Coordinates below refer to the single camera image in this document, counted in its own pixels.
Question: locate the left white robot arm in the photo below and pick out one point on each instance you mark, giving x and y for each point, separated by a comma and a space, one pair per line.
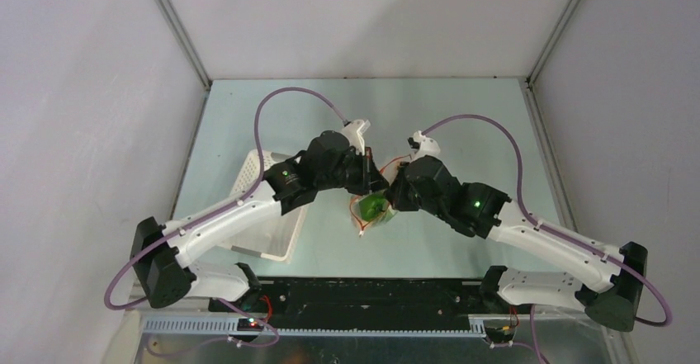
165, 257

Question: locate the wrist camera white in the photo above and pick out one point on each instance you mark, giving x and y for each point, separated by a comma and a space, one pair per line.
422, 145
354, 131

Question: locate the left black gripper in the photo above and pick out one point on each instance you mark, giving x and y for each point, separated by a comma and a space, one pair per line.
371, 179

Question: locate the green pepper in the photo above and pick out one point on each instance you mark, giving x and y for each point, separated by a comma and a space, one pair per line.
374, 207

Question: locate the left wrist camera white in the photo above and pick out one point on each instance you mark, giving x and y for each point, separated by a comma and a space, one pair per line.
354, 131

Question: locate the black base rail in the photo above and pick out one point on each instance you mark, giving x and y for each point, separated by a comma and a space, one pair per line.
373, 304

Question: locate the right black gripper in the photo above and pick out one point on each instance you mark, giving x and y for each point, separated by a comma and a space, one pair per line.
398, 187

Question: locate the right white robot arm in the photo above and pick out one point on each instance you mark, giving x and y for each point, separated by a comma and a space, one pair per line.
598, 279

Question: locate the white perforated plastic basket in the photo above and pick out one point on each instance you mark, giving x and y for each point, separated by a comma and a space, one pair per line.
264, 232

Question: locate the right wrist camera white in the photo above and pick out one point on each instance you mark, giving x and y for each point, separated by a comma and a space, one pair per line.
422, 145

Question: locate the clear zip top bag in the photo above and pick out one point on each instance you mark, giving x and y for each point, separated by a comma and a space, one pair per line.
389, 171

